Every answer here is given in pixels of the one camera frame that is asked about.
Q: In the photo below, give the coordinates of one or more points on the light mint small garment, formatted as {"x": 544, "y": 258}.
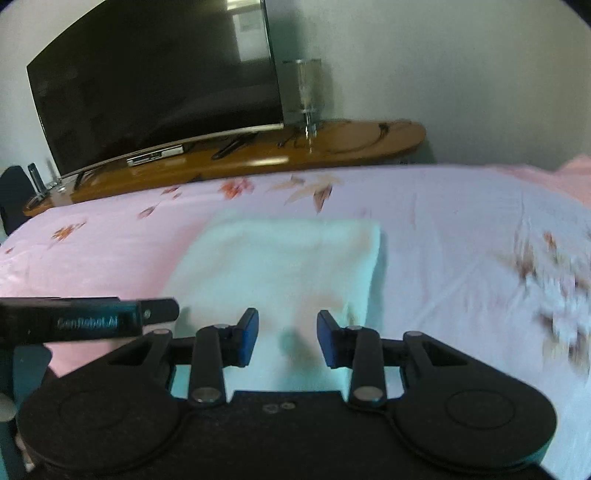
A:
{"x": 277, "y": 267}

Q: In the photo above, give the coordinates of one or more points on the silver set-top box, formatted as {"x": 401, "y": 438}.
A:
{"x": 154, "y": 155}

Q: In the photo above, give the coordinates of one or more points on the black curved television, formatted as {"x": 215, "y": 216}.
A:
{"x": 152, "y": 83}

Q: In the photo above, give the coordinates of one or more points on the pink floral bedsheet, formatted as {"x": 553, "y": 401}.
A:
{"x": 438, "y": 240}

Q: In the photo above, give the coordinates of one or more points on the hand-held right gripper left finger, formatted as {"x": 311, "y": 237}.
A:
{"x": 249, "y": 339}

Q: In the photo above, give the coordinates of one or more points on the dark chair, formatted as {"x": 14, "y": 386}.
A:
{"x": 14, "y": 198}

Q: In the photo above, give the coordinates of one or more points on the wooden TV console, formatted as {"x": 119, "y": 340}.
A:
{"x": 295, "y": 154}

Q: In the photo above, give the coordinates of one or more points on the clear glass jar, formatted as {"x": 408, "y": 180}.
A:
{"x": 302, "y": 92}

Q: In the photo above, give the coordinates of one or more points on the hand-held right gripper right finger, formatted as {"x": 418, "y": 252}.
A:
{"x": 327, "y": 339}

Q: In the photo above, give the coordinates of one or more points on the black remote control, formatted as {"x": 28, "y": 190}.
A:
{"x": 36, "y": 180}

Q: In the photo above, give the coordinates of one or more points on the pink blanket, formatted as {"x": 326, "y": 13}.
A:
{"x": 568, "y": 177}

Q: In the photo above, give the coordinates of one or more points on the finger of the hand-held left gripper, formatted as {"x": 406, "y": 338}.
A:
{"x": 161, "y": 310}

